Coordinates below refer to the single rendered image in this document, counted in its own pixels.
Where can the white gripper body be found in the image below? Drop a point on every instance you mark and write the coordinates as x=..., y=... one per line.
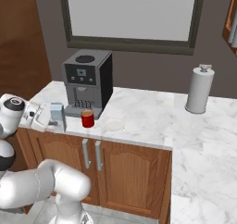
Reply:
x=43, y=118

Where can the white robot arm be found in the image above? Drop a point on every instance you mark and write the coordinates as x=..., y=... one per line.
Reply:
x=37, y=184

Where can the red coffee mug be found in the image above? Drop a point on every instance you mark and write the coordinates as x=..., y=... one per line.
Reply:
x=88, y=119

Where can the grey coffee machine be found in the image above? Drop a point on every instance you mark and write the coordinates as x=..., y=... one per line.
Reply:
x=83, y=79

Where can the white saucer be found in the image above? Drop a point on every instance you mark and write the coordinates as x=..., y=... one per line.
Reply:
x=114, y=125

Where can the brown wooden cupboard door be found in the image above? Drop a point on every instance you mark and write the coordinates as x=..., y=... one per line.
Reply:
x=58, y=150
x=132, y=178

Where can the brown wooden tall cabinet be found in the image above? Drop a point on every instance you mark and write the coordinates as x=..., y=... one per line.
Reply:
x=21, y=39

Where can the grey framed window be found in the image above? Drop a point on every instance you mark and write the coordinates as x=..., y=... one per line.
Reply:
x=131, y=14

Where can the white paper towel roll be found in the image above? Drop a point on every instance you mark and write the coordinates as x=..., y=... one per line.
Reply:
x=200, y=90

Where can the brown wooden wall cupboard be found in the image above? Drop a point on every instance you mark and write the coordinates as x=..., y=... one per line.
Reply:
x=230, y=18

